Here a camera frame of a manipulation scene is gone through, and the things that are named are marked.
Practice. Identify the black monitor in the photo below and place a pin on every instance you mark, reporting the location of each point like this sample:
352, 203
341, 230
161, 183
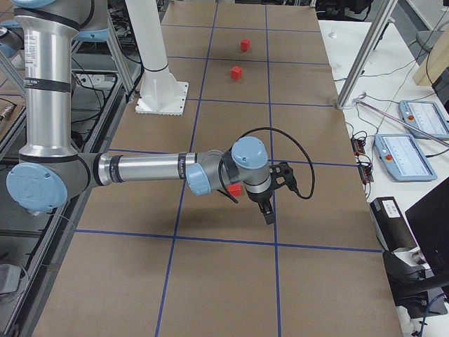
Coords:
428, 220

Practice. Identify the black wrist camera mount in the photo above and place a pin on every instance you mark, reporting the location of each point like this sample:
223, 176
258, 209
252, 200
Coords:
283, 175

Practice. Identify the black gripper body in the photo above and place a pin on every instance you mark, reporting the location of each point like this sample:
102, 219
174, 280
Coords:
259, 199

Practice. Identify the aluminium frame post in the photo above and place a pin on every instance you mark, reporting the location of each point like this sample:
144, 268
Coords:
365, 50

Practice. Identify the black box white label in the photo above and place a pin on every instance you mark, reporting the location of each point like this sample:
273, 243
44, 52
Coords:
390, 225

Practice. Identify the white pedestal column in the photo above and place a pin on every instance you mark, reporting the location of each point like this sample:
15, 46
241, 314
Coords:
160, 92

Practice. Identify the blue teach pendant near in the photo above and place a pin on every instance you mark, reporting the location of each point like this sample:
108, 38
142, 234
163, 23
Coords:
403, 158

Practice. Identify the blue teach pendant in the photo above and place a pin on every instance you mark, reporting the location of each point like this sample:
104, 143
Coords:
403, 158
425, 116

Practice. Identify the blue teach pendant far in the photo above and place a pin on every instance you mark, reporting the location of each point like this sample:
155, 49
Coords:
425, 116

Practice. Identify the metal grabber stick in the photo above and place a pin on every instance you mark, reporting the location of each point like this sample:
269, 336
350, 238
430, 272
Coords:
414, 131

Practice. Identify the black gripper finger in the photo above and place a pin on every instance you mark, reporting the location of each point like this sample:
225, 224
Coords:
267, 211

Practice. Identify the red block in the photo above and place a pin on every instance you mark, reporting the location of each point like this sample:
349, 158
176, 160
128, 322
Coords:
236, 72
245, 45
235, 190

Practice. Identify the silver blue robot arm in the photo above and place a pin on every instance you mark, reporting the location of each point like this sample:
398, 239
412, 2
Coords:
51, 170

